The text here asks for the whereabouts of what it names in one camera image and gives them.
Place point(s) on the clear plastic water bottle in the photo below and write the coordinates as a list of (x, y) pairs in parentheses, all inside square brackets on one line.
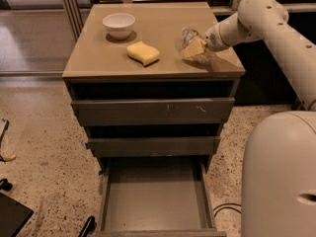
[(189, 35)]

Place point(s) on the open bottom grey drawer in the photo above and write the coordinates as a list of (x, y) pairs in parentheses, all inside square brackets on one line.
[(156, 197)]

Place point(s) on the grey drawer cabinet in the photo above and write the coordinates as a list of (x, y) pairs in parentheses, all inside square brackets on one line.
[(100, 69)]

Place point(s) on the white ceramic bowl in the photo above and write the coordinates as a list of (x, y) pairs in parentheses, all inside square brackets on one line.
[(119, 25)]

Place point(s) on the black box on floor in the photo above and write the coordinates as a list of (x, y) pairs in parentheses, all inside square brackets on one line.
[(13, 216)]

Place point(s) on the top grey drawer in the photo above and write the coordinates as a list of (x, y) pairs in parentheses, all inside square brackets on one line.
[(152, 112)]

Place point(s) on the middle grey drawer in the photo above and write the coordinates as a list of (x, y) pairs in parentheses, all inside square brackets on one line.
[(153, 146)]

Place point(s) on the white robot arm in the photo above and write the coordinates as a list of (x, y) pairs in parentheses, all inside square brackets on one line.
[(279, 165)]

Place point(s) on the black handle near drawer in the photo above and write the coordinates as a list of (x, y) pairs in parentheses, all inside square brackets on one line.
[(89, 227)]

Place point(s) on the yellow sponge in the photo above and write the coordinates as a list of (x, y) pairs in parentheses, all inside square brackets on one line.
[(142, 52)]

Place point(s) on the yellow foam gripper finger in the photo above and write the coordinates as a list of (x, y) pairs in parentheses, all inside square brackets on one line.
[(196, 47)]

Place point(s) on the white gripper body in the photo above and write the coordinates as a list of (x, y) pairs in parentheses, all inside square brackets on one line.
[(213, 40)]

